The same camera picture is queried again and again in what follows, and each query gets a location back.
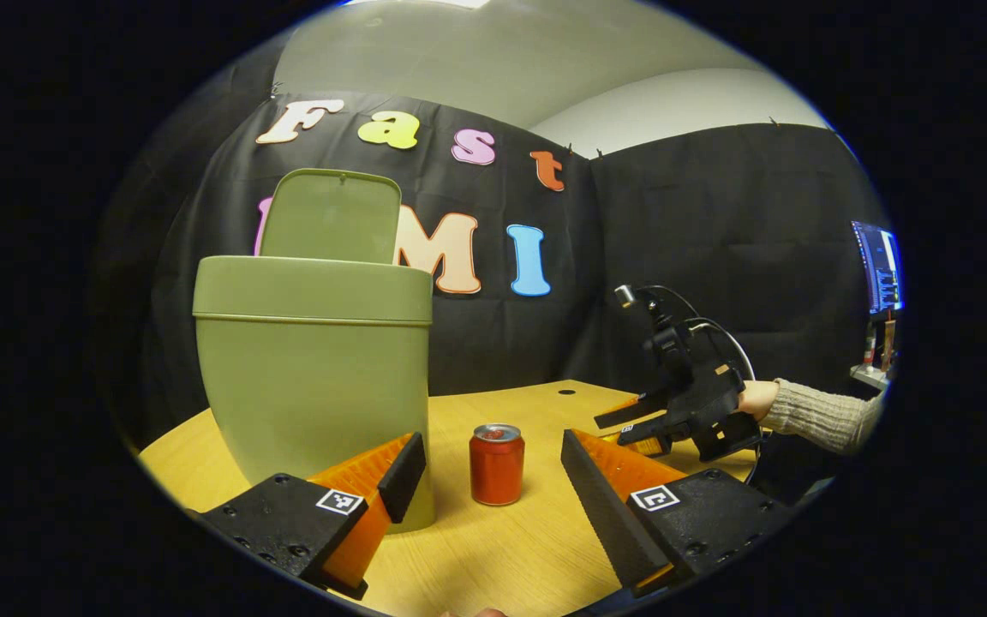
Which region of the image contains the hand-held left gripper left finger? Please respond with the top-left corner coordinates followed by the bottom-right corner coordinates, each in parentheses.
top-left (199, 431), bottom-right (428, 601)

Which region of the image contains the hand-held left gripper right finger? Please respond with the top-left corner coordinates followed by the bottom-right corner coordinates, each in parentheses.
top-left (559, 428), bottom-right (796, 599)

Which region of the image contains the red pop can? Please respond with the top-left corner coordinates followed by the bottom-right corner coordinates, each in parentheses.
top-left (470, 423), bottom-right (526, 506)

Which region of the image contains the green desktop garbage bin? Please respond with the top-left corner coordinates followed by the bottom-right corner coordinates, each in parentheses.
top-left (192, 168), bottom-right (437, 534)

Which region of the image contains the wooden desktop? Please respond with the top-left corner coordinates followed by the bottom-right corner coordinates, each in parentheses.
top-left (138, 380), bottom-right (760, 617)

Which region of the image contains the black backdrop cloth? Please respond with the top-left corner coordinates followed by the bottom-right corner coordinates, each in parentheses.
top-left (91, 86), bottom-right (888, 434)

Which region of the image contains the white side desk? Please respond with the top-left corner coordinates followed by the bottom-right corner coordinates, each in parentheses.
top-left (850, 363), bottom-right (894, 392)

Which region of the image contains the computer monitor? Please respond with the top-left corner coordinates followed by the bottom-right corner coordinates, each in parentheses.
top-left (852, 220), bottom-right (903, 315)

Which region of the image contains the looped black cable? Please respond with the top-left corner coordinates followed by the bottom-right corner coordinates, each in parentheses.
top-left (643, 285), bottom-right (757, 382)

